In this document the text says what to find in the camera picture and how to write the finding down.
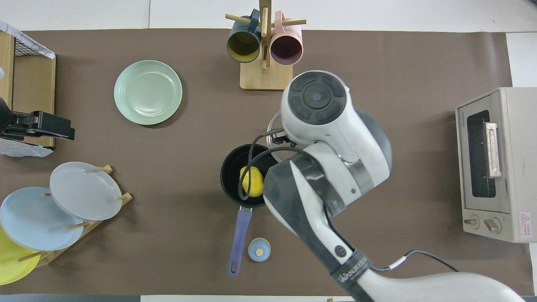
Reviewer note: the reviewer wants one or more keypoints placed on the white checkered cloth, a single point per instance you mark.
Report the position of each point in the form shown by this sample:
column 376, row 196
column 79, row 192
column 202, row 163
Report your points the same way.
column 25, row 35

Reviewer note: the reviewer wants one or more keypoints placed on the pink ribbed mug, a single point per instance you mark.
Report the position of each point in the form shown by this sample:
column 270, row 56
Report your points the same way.
column 286, row 50

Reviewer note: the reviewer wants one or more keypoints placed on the white toaster oven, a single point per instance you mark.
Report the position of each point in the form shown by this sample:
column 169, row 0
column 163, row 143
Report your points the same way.
column 516, row 167

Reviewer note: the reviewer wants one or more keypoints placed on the wooden mug rack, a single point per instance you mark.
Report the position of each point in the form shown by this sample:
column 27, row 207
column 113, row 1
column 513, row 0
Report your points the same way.
column 264, row 79

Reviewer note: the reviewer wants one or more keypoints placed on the wooden base board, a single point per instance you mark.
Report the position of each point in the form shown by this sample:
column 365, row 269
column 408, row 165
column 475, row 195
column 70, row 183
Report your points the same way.
column 35, row 88

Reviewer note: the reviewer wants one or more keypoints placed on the mint green plate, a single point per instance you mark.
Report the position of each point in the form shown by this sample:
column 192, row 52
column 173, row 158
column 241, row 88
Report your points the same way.
column 147, row 92

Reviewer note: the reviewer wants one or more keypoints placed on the light blue plate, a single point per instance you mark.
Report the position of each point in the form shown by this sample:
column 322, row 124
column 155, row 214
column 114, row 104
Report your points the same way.
column 33, row 220

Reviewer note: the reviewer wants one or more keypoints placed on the wooden shelf board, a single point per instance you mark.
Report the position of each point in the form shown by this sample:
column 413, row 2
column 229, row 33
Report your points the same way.
column 6, row 63

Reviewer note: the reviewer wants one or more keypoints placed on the glass lid with blue knob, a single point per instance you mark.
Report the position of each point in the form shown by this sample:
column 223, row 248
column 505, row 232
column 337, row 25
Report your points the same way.
column 275, row 121

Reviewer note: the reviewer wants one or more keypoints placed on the small blue dome lid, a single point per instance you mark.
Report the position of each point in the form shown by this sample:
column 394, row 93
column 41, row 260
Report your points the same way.
column 259, row 249

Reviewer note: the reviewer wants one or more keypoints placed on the white patterned cloth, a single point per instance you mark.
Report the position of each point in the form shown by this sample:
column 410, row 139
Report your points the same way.
column 21, row 149

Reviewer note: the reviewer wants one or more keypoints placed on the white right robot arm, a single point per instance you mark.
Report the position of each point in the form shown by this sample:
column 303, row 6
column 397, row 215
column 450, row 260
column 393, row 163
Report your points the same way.
column 319, row 96

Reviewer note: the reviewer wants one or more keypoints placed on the wooden plate rack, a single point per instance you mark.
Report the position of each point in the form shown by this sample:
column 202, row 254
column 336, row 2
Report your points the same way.
column 94, row 224

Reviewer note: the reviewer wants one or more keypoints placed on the brown table mat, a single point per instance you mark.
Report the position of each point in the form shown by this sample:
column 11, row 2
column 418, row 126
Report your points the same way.
column 168, row 251

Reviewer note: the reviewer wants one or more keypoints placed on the yellow plate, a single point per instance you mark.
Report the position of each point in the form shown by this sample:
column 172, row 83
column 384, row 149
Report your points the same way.
column 12, row 264

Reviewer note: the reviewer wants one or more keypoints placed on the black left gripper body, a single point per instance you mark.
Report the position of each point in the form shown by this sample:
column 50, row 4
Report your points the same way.
column 7, row 119

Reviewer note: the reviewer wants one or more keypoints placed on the dark blue saucepan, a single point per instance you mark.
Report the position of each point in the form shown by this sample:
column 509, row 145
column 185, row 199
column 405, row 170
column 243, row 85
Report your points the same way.
column 230, row 176

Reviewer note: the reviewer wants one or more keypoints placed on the pale grey plate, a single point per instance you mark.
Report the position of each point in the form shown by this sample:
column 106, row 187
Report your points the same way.
column 84, row 191

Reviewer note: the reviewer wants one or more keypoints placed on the dark teal mug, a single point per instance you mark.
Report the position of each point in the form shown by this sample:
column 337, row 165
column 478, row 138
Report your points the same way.
column 243, row 46

